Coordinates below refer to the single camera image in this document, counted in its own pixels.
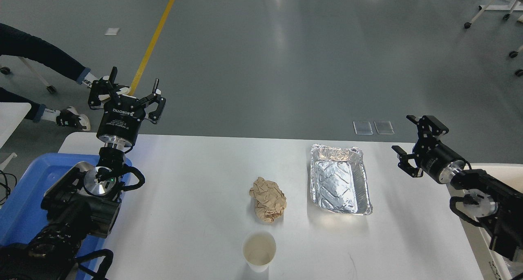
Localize white bin at right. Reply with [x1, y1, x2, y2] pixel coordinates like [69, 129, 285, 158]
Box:
[463, 164, 523, 280]

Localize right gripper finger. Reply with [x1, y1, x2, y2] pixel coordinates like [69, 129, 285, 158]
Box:
[407, 115, 449, 146]
[391, 145, 424, 178]

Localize white paper cup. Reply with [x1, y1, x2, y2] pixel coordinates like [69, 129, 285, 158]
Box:
[241, 231, 277, 273]

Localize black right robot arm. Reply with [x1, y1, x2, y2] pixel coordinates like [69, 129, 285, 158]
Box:
[392, 115, 523, 278]

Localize aluminium foil tray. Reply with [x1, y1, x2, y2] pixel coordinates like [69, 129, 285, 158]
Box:
[309, 144, 373, 215]

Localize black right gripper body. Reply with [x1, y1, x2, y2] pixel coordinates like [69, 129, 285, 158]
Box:
[413, 141, 466, 184]

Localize clear floor plate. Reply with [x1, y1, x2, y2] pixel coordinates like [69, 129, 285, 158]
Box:
[373, 121, 395, 135]
[353, 121, 373, 135]

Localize blue plastic tray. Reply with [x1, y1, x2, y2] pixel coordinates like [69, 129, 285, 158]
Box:
[0, 152, 132, 280]

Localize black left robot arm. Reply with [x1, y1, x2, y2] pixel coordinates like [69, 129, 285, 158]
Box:
[1, 67, 166, 280]

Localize white rolling cart frame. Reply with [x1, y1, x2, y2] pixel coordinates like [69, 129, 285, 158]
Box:
[464, 0, 523, 77]

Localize right clear floor plate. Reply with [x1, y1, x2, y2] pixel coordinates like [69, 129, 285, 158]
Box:
[373, 121, 395, 135]

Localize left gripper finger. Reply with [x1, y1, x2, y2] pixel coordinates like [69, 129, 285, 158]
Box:
[88, 66, 123, 110]
[135, 78, 166, 125]

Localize white side table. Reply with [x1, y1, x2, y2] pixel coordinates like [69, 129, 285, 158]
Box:
[0, 102, 31, 147]

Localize left clear floor plate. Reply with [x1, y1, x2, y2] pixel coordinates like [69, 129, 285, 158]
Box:
[353, 121, 373, 135]

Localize black cables at left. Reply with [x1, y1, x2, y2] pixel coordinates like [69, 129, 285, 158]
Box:
[0, 170, 18, 207]

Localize person in black sweater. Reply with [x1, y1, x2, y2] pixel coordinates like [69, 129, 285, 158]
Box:
[0, 23, 99, 131]

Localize crumpled brown paper ball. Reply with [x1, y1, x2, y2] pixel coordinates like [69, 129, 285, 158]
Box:
[249, 177, 287, 224]

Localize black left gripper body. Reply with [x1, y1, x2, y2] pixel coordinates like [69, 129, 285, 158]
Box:
[96, 95, 146, 148]

